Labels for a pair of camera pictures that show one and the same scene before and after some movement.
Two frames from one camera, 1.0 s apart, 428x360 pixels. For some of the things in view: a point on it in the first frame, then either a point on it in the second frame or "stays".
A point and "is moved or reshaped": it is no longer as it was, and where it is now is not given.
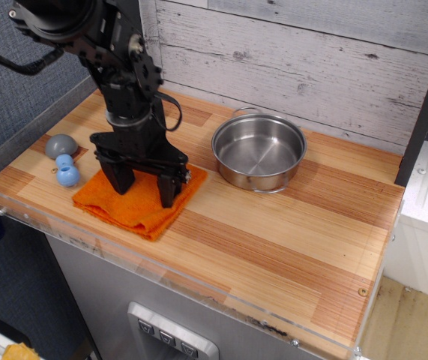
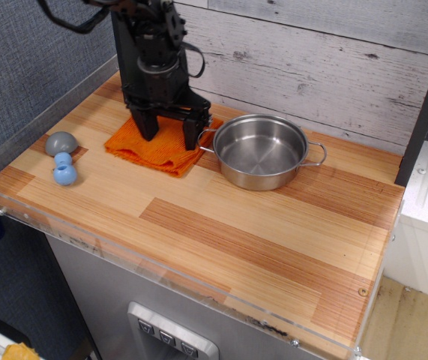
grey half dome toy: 60,144 stays
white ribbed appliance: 421,253 stays
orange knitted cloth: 140,210 is moved or reshaped
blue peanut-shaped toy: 67,175 stays
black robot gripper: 139,139 -> 164,87
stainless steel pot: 257,151 is moved or reshaped
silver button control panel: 155,335 stays
